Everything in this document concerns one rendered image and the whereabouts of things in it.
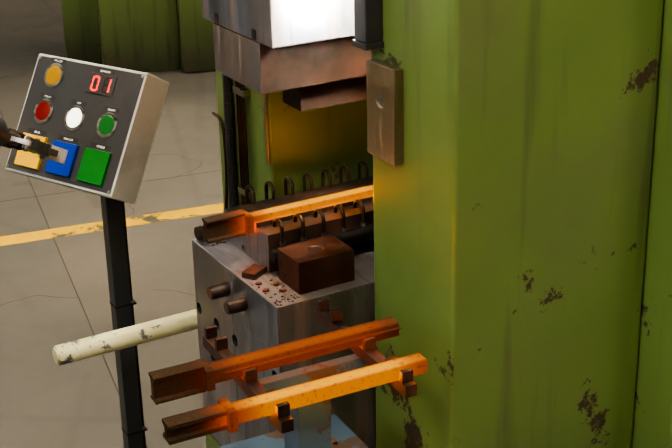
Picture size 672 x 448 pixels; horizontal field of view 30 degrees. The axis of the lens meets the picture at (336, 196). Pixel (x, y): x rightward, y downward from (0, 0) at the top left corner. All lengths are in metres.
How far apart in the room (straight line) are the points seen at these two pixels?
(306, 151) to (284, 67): 0.42
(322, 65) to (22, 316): 2.35
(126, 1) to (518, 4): 5.37
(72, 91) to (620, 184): 1.25
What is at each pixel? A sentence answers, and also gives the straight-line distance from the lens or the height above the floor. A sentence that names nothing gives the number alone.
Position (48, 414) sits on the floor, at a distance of 3.86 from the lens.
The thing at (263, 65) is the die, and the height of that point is 1.32.
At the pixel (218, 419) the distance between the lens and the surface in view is 1.86.
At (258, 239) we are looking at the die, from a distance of 2.43.
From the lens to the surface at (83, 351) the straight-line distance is 2.82.
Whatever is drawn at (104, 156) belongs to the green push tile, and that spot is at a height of 1.03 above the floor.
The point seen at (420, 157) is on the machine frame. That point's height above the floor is 1.21.
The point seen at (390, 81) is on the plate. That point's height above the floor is 1.33.
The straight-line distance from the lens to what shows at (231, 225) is 2.43.
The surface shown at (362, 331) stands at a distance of 2.05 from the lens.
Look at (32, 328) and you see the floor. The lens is 4.38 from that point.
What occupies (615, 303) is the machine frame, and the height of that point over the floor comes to 0.88.
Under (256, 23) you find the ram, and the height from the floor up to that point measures 1.40.
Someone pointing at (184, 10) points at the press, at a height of 0.37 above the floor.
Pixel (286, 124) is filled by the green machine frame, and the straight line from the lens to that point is 2.64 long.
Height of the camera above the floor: 1.91
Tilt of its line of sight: 21 degrees down
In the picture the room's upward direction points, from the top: 1 degrees counter-clockwise
